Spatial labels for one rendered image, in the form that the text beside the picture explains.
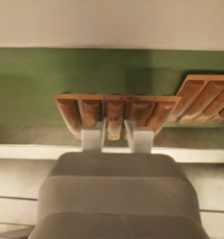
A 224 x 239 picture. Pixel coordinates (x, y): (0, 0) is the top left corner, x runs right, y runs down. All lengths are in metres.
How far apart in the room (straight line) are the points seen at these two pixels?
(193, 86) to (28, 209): 0.33
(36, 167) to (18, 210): 0.08
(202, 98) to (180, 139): 0.10
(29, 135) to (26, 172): 0.10
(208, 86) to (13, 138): 0.28
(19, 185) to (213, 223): 0.36
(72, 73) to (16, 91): 0.08
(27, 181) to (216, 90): 0.34
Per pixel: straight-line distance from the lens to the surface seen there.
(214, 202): 0.38
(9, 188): 0.39
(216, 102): 0.22
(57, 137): 0.28
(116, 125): 0.16
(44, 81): 0.19
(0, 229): 0.58
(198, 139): 0.30
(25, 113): 0.27
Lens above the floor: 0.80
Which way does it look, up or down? 29 degrees down
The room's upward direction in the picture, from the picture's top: 176 degrees counter-clockwise
